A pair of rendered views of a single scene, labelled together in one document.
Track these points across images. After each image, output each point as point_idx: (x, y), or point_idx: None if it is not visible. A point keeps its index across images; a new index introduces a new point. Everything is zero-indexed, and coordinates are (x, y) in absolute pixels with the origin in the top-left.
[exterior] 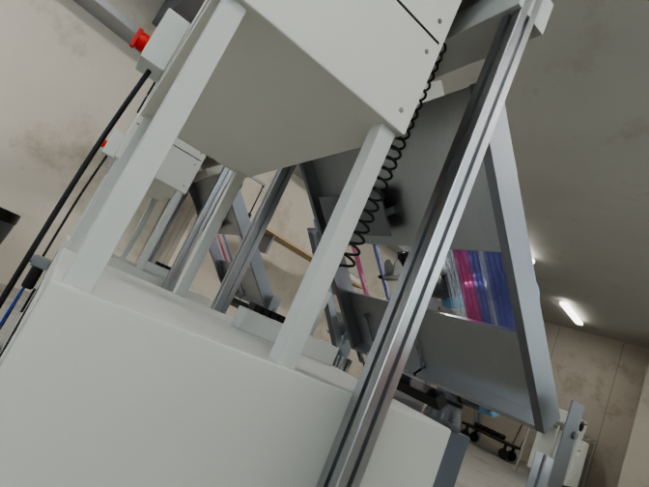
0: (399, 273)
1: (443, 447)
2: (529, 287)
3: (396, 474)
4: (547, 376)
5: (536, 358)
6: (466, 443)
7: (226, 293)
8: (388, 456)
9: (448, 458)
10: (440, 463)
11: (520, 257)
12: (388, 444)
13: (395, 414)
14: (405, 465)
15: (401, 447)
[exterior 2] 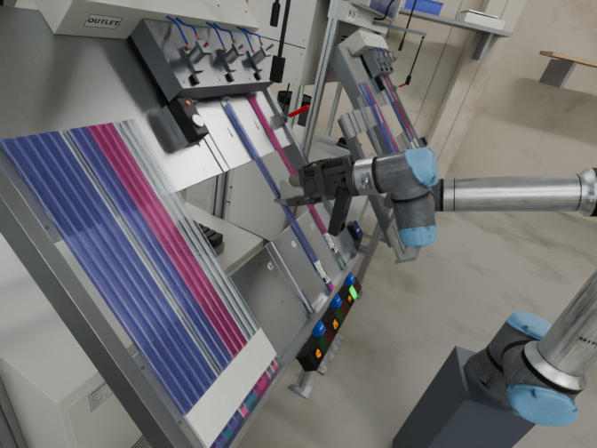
0: (288, 196)
1: (57, 412)
2: (62, 300)
3: (33, 404)
4: (150, 424)
5: (120, 394)
6: (526, 426)
7: (213, 200)
8: (21, 390)
9: (471, 425)
10: (450, 423)
11: (27, 258)
12: (16, 382)
13: (8, 365)
14: (35, 403)
15: (26, 390)
